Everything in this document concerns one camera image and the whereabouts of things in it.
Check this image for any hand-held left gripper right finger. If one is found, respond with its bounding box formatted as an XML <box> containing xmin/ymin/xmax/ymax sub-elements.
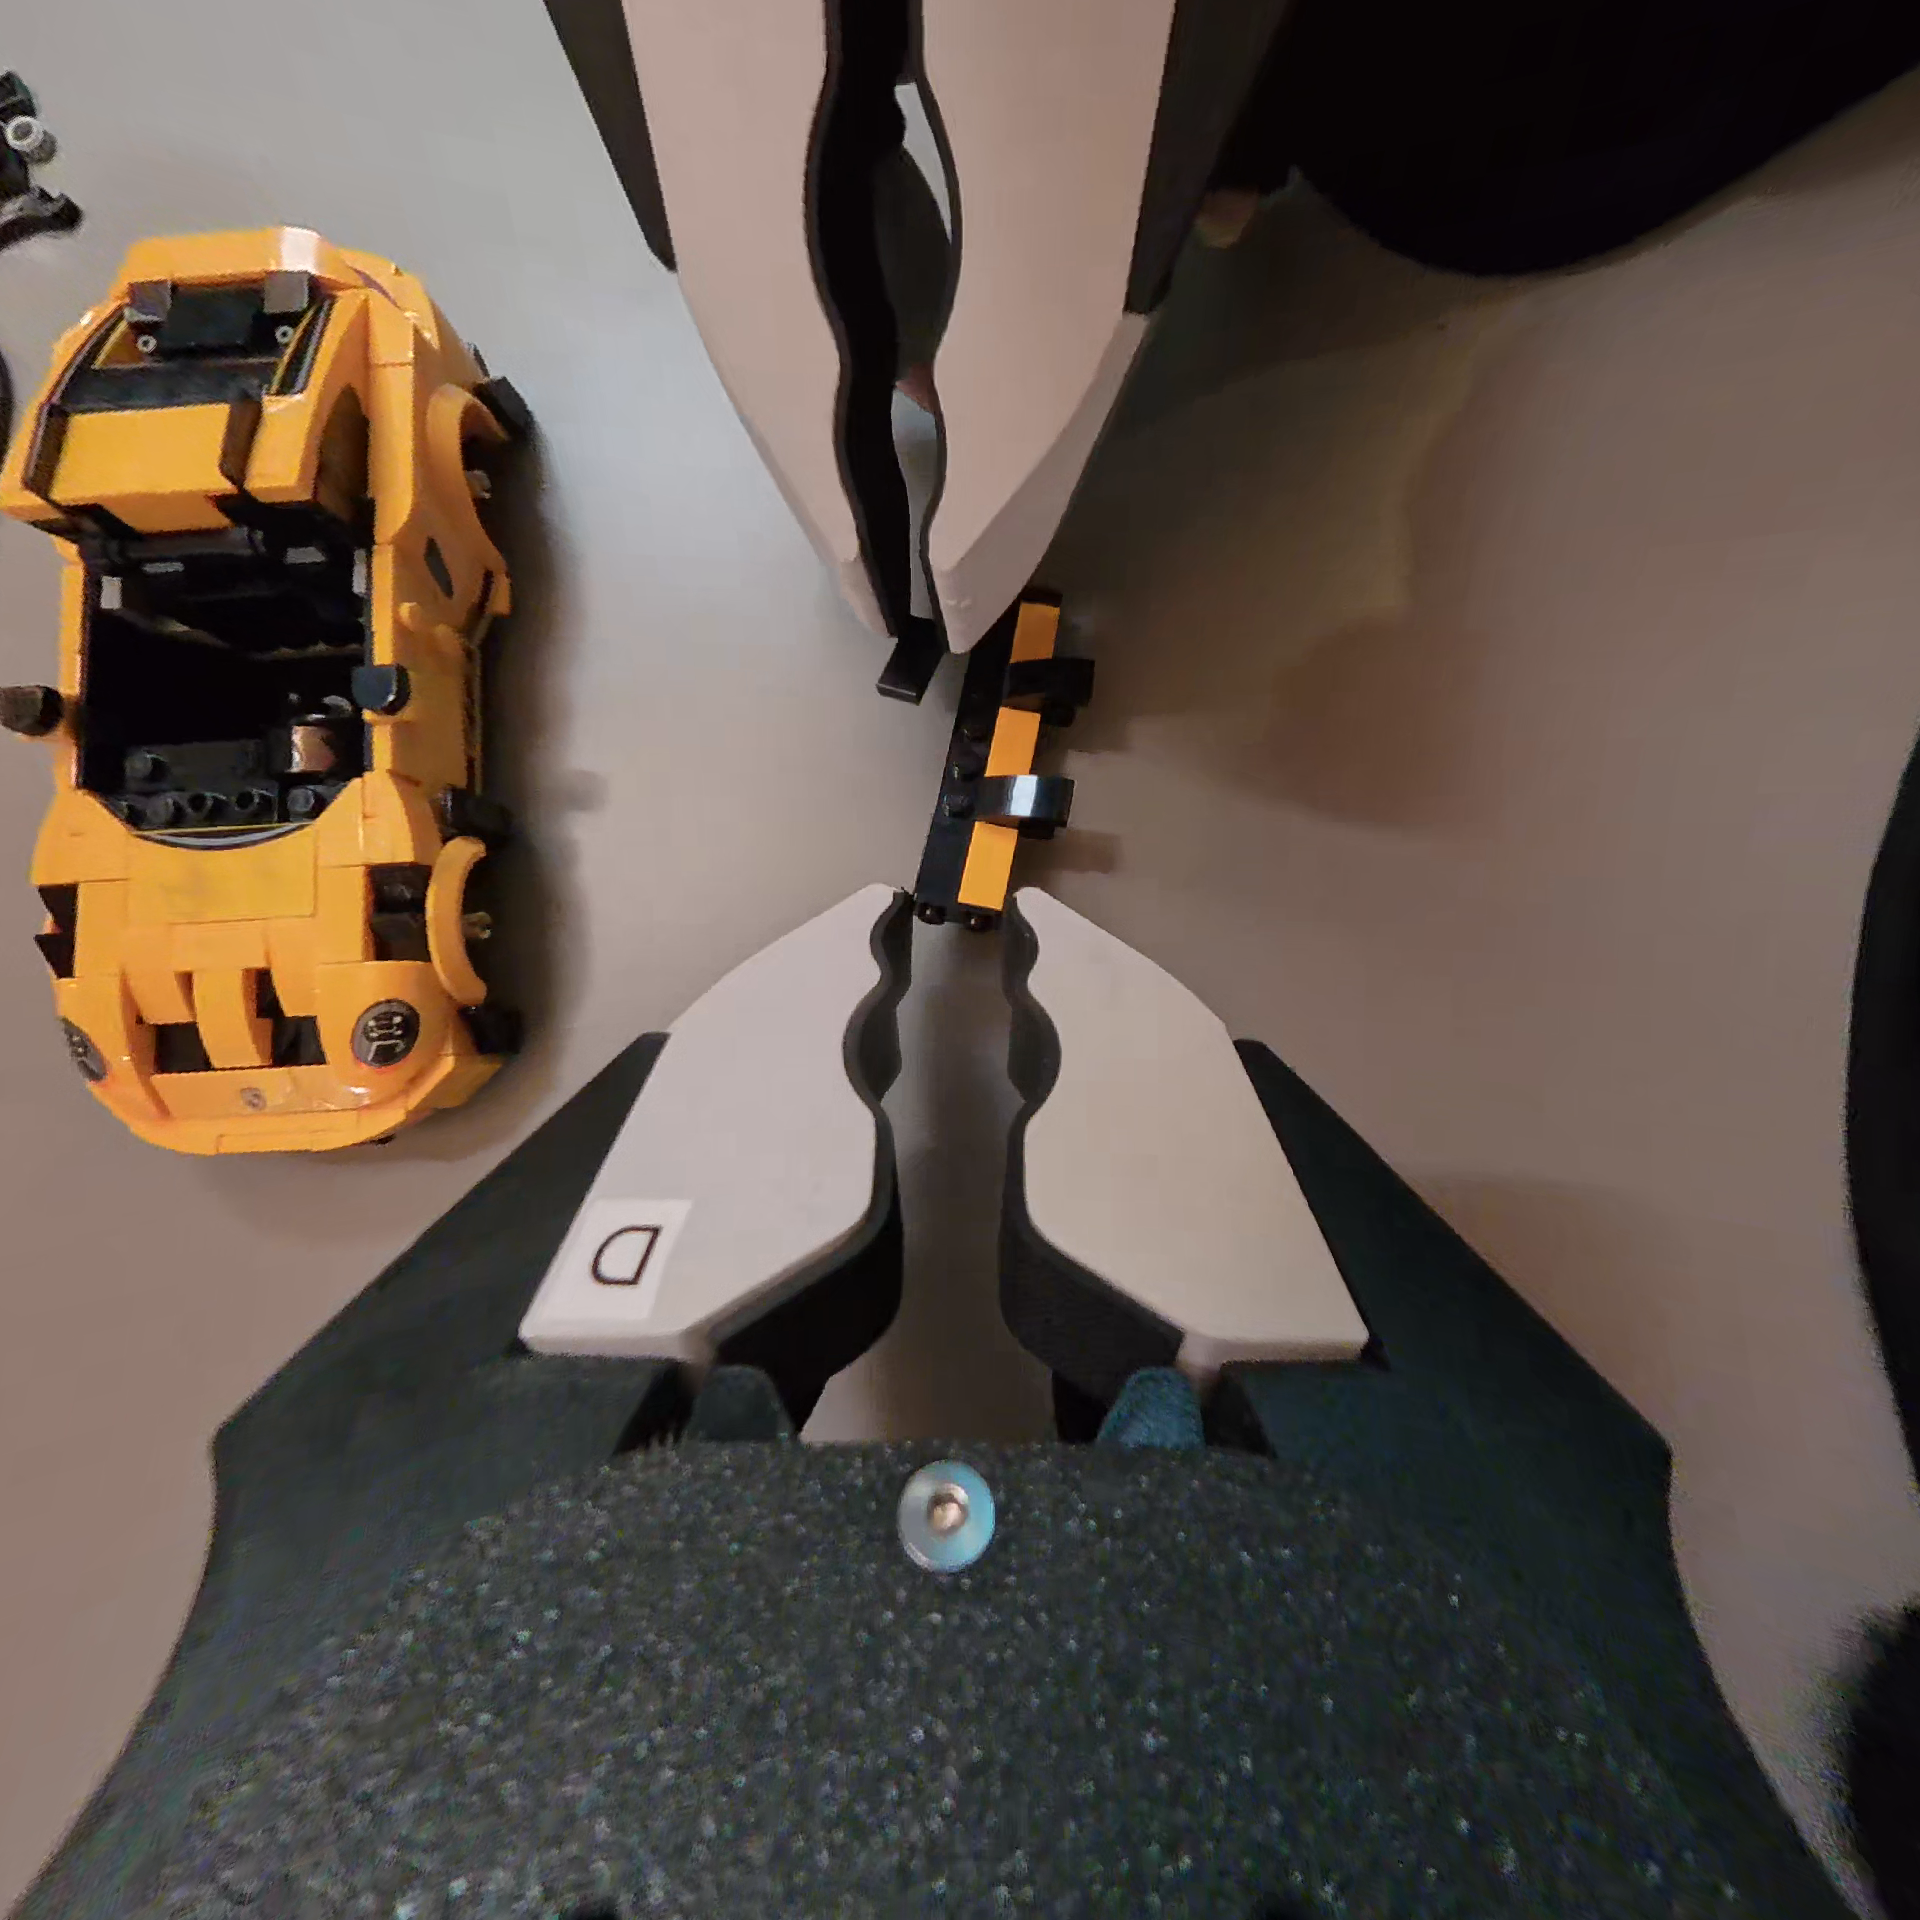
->
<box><xmin>999</xmin><ymin>884</ymin><xmax>1371</xmax><ymax>1408</ymax></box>

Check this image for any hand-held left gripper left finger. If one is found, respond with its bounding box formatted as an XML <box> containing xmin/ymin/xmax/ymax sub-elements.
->
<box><xmin>517</xmin><ymin>881</ymin><xmax>914</xmax><ymax>1423</ymax></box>

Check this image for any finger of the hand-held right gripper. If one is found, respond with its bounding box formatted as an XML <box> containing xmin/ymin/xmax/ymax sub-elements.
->
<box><xmin>618</xmin><ymin>0</ymin><xmax>921</xmax><ymax>642</ymax></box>
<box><xmin>899</xmin><ymin>0</ymin><xmax>1182</xmax><ymax>657</ymax></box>

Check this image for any black and yellow lego strip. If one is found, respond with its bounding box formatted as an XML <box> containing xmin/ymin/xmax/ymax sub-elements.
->
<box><xmin>909</xmin><ymin>587</ymin><xmax>1101</xmax><ymax>941</ymax></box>

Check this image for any yellow lego car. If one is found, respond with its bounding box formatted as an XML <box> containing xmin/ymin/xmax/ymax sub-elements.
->
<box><xmin>0</xmin><ymin>224</ymin><xmax>535</xmax><ymax>1158</ymax></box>

